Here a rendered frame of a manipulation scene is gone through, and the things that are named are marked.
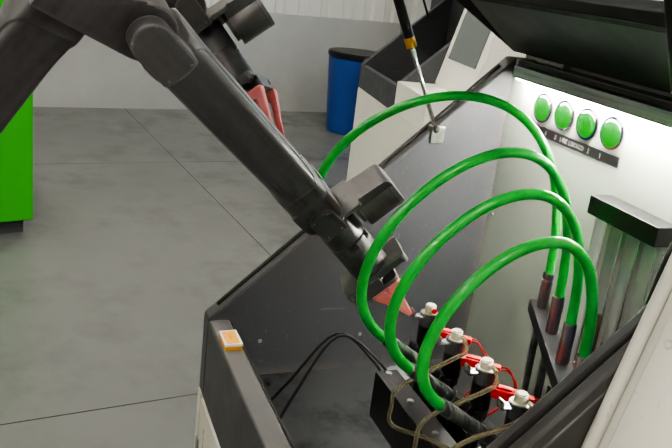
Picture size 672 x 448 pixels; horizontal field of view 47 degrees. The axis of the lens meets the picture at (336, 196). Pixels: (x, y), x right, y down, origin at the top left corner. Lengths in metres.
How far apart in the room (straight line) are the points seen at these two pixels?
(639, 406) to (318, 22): 7.43
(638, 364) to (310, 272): 0.72
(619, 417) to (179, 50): 0.57
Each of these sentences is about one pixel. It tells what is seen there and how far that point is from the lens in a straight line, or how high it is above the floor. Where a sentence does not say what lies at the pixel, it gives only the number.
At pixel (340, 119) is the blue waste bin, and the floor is 0.15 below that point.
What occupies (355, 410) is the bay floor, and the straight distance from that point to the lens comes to 1.41.
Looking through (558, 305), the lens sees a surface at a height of 1.15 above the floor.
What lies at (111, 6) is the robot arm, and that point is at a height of 1.52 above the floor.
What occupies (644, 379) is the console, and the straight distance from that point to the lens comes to 0.84.
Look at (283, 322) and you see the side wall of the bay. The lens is 1.44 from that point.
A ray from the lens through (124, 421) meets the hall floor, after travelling 2.82.
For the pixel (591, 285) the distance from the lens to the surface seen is 0.95.
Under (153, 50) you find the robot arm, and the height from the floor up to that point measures 1.49.
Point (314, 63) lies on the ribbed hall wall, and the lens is 8.15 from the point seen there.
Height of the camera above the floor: 1.58
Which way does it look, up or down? 17 degrees down
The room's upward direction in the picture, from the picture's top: 7 degrees clockwise
